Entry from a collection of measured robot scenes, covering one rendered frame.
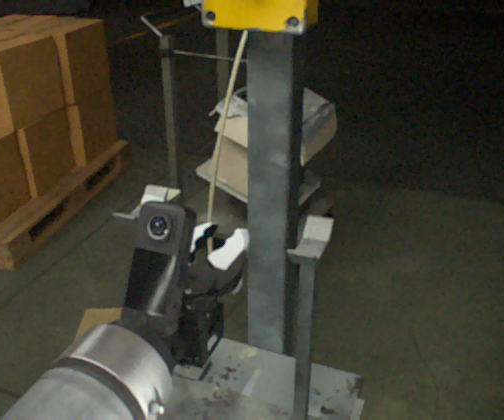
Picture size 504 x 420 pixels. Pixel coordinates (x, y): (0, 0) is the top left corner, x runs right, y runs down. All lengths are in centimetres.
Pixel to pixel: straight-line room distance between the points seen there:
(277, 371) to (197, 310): 38
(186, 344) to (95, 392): 14
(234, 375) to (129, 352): 44
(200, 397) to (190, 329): 32
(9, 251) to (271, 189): 198
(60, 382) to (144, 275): 12
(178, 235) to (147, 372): 11
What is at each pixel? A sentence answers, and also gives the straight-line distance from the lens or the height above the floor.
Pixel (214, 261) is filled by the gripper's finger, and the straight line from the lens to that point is 56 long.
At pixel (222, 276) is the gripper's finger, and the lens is 53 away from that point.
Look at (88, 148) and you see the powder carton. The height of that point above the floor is 23.
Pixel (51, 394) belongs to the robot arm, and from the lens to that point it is 42.
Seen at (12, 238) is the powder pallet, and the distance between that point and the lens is 262.
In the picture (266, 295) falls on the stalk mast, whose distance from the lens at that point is 84.
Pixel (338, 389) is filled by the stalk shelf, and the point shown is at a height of 79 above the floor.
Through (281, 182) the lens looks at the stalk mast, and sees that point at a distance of 74.
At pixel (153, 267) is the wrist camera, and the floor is 114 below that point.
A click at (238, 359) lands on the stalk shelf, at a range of 89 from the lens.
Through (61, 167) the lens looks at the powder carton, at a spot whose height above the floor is 20.
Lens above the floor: 141
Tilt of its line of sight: 28 degrees down
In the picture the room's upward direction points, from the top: straight up
